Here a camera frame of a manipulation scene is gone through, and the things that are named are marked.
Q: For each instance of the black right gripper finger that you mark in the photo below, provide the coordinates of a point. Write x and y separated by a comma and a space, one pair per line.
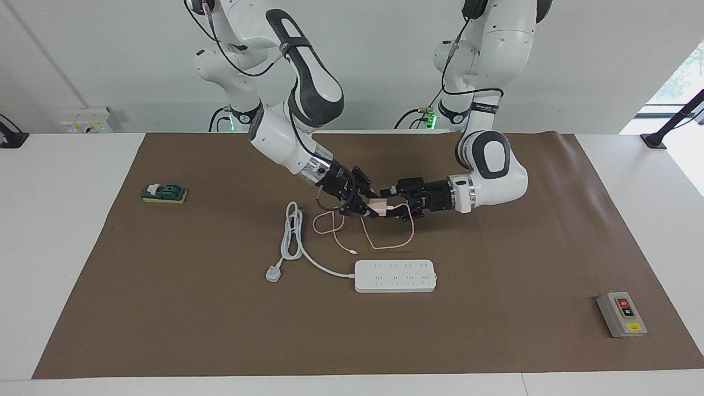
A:
357, 210
364, 181

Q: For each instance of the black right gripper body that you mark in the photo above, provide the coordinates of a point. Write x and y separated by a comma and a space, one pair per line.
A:
341, 184

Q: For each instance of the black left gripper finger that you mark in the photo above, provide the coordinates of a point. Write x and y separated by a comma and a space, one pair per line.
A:
401, 213
391, 191

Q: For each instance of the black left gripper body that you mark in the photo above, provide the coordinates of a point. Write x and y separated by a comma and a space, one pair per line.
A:
434, 197

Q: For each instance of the pink charger adapter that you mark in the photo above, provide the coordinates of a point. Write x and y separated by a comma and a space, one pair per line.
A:
379, 207

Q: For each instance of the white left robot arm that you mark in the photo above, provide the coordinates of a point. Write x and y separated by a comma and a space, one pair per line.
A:
495, 187

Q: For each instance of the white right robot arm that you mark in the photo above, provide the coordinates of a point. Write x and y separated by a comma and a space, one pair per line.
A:
275, 137

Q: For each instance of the white power strip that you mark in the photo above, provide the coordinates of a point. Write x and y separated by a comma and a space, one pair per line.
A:
396, 276

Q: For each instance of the brown table mat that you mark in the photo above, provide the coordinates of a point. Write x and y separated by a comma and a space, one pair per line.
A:
385, 341

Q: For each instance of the black angled stand with clamp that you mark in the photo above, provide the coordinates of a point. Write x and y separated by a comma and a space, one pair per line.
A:
654, 140

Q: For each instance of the bright window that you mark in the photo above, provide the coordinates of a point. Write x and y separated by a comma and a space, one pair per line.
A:
685, 77

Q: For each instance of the green knife switch yellow base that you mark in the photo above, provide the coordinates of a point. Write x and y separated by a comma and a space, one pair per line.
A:
168, 192

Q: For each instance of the grey push button switch box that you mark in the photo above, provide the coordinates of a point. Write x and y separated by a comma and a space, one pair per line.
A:
624, 316

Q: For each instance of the white wall socket box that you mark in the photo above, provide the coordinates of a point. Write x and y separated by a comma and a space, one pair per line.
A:
82, 118

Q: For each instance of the black table clamp mount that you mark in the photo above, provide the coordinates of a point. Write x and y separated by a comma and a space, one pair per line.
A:
14, 140

